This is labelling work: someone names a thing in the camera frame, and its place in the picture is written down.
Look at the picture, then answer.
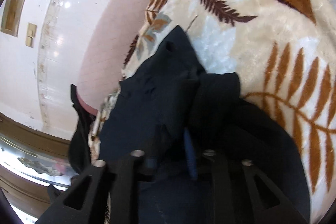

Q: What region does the navy blue shirt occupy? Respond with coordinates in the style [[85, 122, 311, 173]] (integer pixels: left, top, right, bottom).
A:
[[98, 24, 312, 224]]

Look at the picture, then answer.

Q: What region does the black garment on bed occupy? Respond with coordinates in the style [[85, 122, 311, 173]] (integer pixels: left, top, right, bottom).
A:
[[68, 84, 96, 174]]

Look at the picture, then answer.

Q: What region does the cream leaf-print blanket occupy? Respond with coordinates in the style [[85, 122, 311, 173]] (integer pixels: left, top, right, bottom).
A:
[[93, 0, 335, 223]]

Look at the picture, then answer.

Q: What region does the wall switch plate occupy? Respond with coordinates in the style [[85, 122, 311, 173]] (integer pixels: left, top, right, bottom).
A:
[[25, 23, 37, 48]]

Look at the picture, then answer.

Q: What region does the framed wall panel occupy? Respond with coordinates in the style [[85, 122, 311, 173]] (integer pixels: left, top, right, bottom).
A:
[[1, 0, 25, 37]]

